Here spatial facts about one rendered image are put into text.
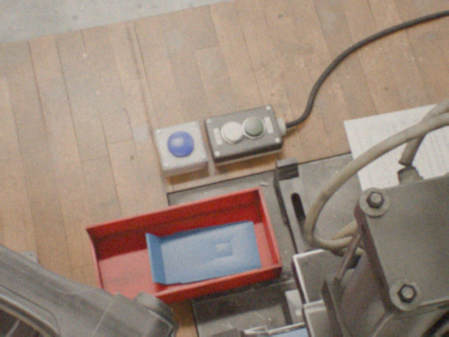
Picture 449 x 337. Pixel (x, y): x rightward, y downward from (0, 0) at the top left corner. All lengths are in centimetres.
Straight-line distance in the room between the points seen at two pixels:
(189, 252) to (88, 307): 44
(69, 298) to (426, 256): 34
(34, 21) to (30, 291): 173
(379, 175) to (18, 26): 142
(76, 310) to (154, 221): 45
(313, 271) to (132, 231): 35
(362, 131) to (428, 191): 69
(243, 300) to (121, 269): 18
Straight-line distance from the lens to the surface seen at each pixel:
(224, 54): 140
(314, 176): 132
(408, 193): 67
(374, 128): 136
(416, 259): 65
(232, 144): 130
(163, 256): 127
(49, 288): 84
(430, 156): 136
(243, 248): 127
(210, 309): 126
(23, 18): 253
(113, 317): 84
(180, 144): 129
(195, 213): 128
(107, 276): 127
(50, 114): 138
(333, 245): 89
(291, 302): 117
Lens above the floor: 213
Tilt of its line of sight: 68 degrees down
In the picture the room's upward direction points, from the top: straight up
